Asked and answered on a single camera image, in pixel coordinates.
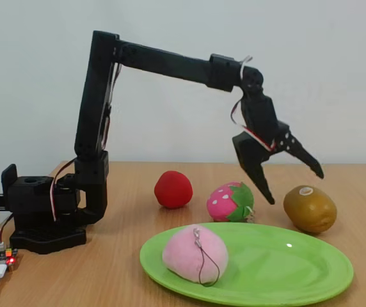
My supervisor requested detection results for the white red board wire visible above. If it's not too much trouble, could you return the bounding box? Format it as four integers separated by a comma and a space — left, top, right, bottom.
0, 213, 15, 252

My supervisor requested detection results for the red ball toy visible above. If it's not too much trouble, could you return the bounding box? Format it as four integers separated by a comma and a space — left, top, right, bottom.
154, 170, 193, 210

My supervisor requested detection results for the brown kiwi fruit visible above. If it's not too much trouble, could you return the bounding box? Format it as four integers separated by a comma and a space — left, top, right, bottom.
283, 185, 338, 233

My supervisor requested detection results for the pink plush strawberry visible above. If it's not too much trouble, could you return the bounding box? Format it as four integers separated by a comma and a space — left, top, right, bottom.
206, 181, 256, 224

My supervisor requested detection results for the white red base servo wire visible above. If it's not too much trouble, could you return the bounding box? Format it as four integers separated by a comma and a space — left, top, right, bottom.
50, 158, 77, 222

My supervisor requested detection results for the green oval plate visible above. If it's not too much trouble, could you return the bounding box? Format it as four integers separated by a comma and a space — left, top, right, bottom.
139, 222, 354, 307

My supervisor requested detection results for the pink plush peach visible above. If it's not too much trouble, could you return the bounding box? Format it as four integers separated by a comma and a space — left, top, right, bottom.
162, 224, 229, 288

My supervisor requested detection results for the white red gripper servo wire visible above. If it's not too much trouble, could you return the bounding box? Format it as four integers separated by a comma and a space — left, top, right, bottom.
230, 55, 277, 152

